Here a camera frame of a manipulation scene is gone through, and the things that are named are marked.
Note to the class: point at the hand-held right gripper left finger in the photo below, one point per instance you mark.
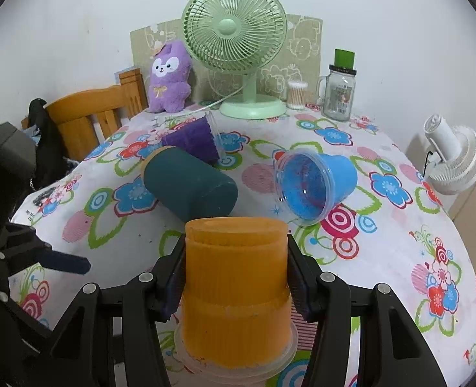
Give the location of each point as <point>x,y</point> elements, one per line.
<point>174,286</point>

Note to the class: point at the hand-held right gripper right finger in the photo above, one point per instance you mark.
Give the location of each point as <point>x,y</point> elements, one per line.
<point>302,286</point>

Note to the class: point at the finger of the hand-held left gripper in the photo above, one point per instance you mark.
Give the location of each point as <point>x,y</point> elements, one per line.
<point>66,263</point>
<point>24,316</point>

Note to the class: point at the orange cup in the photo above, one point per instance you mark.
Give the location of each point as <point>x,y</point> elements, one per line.
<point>233,282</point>

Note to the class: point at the dark green cup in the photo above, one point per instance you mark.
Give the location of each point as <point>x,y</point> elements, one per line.
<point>189,185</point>

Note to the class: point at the blue cup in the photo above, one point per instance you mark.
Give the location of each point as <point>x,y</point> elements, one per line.
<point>322,185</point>

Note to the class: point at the purple cup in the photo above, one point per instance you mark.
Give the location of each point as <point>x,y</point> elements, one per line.
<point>193,139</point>

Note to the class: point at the black cloth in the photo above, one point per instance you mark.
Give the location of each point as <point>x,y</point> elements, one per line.
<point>46,141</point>

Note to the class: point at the floral tablecloth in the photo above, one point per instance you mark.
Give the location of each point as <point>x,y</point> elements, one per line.
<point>391,242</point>

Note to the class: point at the wooden chair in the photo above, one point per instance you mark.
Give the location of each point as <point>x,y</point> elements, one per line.
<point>84,109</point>
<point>135,88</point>

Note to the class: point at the purple plush toy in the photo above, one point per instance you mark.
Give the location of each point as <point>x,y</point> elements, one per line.
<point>169,76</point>

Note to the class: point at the cotton swab container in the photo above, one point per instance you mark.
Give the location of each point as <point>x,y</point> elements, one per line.
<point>297,96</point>

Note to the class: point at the glass jar with green lid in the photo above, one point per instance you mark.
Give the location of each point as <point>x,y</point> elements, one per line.
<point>338,94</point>

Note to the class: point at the white clip fan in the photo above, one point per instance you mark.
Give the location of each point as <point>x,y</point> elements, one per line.
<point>457,157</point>

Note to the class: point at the beige printed board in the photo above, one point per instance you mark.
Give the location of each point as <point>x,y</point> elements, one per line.
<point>302,48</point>

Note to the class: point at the green desk fan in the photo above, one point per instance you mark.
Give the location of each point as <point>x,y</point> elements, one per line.
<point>233,28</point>

